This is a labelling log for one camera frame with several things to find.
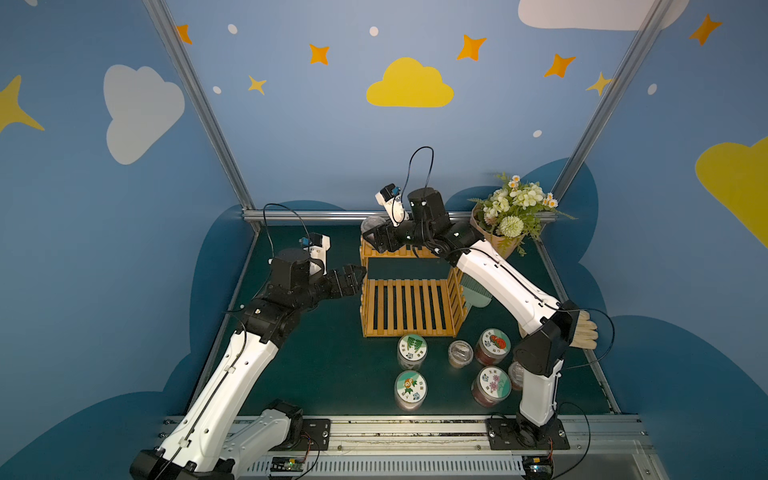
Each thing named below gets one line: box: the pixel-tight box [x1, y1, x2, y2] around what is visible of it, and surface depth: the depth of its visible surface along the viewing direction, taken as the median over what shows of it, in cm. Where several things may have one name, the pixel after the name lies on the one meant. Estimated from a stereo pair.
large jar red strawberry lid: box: [475, 328, 511, 366], surface depth 84 cm
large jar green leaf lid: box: [397, 334, 428, 370], surface depth 83 cm
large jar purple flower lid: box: [471, 366, 512, 407], surface depth 77 cm
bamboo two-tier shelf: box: [360, 238, 468, 337], surface depth 98 cm
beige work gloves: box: [569, 310, 598, 350], surface depth 93 cm
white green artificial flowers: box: [468, 172, 577, 256], surface depth 89 cm
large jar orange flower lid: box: [394, 370, 428, 412], surface depth 76 cm
